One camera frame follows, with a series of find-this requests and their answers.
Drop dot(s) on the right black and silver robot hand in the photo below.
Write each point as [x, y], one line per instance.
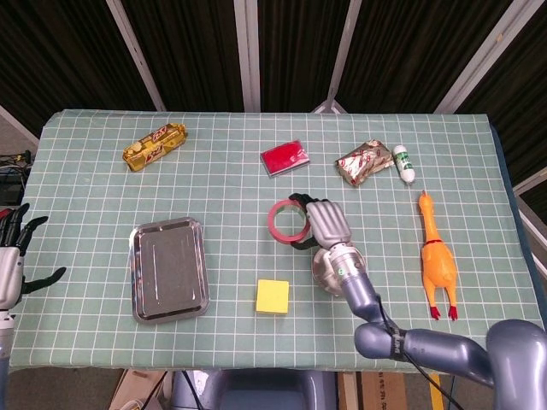
[329, 222]

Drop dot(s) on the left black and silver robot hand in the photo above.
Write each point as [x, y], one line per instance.
[8, 273]

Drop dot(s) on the red tape roll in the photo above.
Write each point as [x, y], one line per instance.
[273, 226]

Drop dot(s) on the yellow sponge block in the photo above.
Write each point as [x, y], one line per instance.
[272, 297]

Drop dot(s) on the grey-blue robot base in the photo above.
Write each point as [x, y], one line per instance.
[265, 390]

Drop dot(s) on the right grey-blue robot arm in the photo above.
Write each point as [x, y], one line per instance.
[427, 348]

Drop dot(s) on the round metal dish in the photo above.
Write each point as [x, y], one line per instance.
[321, 271]

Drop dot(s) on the silver foil snack packet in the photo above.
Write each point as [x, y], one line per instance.
[363, 163]

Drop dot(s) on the red flat box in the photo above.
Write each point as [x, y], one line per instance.
[284, 157]

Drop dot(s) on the green checked tablecloth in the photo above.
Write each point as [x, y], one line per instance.
[239, 205]

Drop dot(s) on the small white green-label bottle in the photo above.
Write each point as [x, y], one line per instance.
[404, 164]

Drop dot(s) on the orange rubber chicken toy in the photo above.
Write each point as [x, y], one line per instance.
[438, 267]

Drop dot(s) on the rectangular steel tray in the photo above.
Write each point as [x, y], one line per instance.
[168, 269]

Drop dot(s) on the printed brown cardboard box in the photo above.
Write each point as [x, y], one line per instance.
[384, 390]

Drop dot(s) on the gold snack packet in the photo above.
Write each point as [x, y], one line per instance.
[154, 146]

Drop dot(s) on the white frame post with foot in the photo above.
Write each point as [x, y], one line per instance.
[342, 55]

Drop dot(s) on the white metal frame post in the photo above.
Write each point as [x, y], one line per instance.
[248, 55]
[483, 55]
[137, 55]

